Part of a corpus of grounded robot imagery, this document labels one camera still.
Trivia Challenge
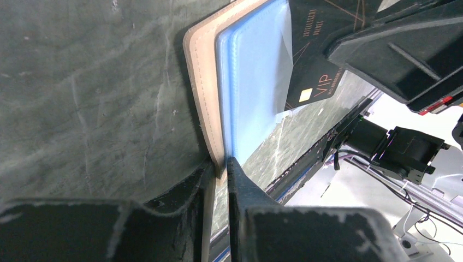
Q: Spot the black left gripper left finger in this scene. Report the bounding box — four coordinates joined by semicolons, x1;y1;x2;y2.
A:
1;160;215;261

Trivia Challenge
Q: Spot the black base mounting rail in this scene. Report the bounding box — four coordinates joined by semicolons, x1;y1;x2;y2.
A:
209;90;382;261

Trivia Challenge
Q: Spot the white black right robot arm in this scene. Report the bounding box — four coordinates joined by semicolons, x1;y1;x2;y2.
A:
325;1;462;184

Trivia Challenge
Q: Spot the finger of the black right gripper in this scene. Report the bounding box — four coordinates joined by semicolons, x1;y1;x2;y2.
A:
326;1;462;112

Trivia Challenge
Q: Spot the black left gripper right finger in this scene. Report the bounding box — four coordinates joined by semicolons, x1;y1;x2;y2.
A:
227;157;407;261

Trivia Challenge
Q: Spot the beige leather card holder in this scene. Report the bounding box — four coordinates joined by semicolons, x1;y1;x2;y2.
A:
183;1;293;182

